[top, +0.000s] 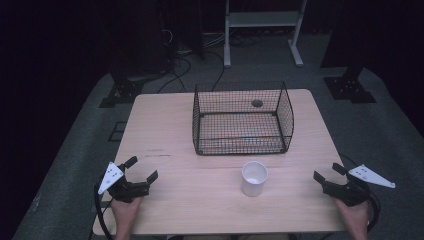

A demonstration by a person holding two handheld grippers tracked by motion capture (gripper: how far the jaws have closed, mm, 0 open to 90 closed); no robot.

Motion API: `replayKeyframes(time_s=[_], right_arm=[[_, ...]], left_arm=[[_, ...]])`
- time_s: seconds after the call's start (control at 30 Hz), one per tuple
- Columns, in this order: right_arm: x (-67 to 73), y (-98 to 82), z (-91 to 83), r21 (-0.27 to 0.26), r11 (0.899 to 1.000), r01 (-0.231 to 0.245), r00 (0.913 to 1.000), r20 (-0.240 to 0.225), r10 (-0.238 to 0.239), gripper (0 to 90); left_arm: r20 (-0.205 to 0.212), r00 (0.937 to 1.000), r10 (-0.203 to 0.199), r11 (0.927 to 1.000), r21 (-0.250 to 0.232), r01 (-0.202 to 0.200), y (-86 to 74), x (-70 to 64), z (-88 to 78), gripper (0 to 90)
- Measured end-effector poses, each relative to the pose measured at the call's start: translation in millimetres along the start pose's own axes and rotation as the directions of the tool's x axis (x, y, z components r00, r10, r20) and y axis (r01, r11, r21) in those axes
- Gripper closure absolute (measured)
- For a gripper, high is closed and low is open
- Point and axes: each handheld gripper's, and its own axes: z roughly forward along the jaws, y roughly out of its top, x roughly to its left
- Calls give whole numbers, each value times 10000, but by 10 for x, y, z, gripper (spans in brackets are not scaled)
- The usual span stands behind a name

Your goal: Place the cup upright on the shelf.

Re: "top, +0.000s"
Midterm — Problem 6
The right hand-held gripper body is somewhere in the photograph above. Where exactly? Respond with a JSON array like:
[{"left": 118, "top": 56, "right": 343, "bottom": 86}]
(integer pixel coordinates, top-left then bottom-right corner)
[{"left": 321, "top": 163, "right": 397, "bottom": 207}]

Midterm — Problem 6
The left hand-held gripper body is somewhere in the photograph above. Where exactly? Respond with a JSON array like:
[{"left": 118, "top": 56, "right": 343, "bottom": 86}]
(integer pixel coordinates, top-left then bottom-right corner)
[{"left": 98, "top": 161, "right": 150, "bottom": 204}]

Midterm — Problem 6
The person's left hand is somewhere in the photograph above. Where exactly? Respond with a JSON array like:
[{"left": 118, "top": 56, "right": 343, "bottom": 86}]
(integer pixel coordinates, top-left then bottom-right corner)
[{"left": 110, "top": 196, "right": 144, "bottom": 230}]

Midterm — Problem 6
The person's right hand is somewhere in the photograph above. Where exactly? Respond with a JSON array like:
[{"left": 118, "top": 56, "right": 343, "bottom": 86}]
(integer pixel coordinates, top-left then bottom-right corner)
[{"left": 332, "top": 198, "right": 371, "bottom": 231}]

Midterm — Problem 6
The white cup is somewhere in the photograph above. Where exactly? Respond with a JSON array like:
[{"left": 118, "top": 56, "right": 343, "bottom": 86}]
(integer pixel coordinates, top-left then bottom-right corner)
[{"left": 240, "top": 160, "right": 269, "bottom": 198}]

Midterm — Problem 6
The black stand base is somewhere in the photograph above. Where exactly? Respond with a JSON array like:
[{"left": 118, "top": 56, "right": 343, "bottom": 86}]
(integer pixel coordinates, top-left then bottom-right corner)
[
  {"left": 98, "top": 63, "right": 145, "bottom": 109},
  {"left": 322, "top": 64, "right": 378, "bottom": 105}
]

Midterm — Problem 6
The white metal stand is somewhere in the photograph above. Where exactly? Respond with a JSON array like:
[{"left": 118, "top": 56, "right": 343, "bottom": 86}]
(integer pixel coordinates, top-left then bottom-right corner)
[{"left": 223, "top": 0, "right": 309, "bottom": 68}]

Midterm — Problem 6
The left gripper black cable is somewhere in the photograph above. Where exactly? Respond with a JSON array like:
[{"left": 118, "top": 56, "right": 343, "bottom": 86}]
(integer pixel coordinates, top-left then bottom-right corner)
[{"left": 93, "top": 179, "right": 115, "bottom": 240}]

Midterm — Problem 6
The black wire basket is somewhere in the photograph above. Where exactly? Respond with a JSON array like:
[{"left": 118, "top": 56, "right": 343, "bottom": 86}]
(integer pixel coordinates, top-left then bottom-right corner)
[{"left": 191, "top": 80, "right": 295, "bottom": 157}]

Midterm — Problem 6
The black floor cable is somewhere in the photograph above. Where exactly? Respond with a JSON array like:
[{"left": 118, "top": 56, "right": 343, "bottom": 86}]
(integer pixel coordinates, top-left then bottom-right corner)
[
  {"left": 211, "top": 49, "right": 225, "bottom": 93},
  {"left": 156, "top": 55, "right": 193, "bottom": 95}
]

